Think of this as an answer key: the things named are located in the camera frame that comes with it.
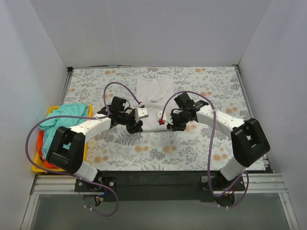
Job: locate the floral table cloth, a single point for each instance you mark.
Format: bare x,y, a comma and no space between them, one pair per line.
116,149

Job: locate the white t shirt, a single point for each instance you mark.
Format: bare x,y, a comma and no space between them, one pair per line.
154,93

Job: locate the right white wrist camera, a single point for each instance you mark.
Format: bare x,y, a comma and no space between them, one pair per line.
164,118

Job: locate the orange t shirt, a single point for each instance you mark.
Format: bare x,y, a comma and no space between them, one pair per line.
39,145

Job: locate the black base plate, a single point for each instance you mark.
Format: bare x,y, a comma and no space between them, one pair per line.
157,185

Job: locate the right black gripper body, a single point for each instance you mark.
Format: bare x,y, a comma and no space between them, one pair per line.
173,123

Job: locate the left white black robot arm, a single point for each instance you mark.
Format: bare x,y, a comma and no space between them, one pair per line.
67,147

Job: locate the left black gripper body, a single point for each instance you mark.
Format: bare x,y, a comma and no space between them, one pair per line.
134,126

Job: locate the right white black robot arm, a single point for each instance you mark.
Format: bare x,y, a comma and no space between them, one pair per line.
249,142

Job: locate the aluminium frame rail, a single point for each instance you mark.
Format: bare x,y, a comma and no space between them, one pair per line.
257,183

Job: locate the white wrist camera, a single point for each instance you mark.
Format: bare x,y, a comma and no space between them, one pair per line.
141,113
164,118

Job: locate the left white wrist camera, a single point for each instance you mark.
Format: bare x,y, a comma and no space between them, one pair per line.
141,113

